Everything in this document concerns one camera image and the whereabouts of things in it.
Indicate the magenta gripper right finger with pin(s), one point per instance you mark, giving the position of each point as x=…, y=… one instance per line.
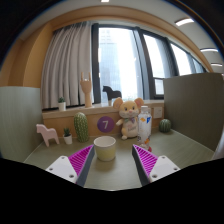
x=151, y=167

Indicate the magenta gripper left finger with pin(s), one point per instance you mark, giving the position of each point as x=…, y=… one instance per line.
x=74, y=168

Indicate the clear plastic water bottle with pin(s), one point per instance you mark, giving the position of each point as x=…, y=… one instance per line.
x=144, y=128

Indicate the small potted plant white pot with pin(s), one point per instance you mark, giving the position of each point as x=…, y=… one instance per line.
x=67, y=136

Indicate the pale yellow paper cup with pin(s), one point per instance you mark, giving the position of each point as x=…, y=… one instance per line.
x=105, y=147

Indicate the round green cactus ornament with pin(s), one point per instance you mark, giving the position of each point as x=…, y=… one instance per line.
x=165, y=125

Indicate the pink wooden horse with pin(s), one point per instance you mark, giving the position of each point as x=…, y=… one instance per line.
x=47, y=133

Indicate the tall green cactus ornament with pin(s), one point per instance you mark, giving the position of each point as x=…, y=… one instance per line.
x=81, y=126

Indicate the purple round number sign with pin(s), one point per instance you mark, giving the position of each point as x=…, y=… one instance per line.
x=105, y=124

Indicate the plush mouse toy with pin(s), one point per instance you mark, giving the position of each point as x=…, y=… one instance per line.
x=128, y=111

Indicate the small plant on windowsill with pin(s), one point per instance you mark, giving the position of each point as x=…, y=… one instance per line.
x=61, y=104

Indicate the left green partition panel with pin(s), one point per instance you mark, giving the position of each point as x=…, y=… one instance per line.
x=20, y=112

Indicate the green partition panel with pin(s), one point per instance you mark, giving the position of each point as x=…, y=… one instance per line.
x=195, y=106
x=20, y=112

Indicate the right green partition panel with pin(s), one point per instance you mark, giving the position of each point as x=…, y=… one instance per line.
x=195, y=106

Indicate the black horse figurine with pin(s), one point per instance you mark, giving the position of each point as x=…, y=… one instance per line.
x=111, y=94

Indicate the wooden hand sculpture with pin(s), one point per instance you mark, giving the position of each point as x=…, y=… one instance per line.
x=86, y=85

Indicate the grey white curtain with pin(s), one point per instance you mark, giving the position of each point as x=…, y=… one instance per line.
x=68, y=58

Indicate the white wall socket right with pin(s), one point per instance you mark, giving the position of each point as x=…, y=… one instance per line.
x=158, y=112

